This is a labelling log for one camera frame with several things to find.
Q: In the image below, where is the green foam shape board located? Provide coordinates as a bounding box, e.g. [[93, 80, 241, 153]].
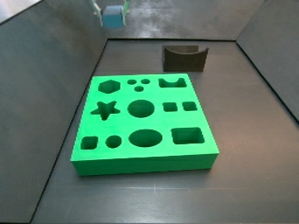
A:
[[69, 73, 220, 176]]

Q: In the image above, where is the silver green gripper finger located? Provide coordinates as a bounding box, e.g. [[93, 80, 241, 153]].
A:
[[123, 0, 129, 14]]

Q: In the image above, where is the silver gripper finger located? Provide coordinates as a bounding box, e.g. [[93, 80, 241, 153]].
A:
[[89, 0, 101, 18]]

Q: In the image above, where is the blue rectangular block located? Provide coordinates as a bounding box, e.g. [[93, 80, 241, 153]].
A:
[[101, 5, 125, 28]]

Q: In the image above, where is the black curved fixture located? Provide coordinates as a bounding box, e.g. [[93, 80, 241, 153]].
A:
[[163, 45, 209, 72]]

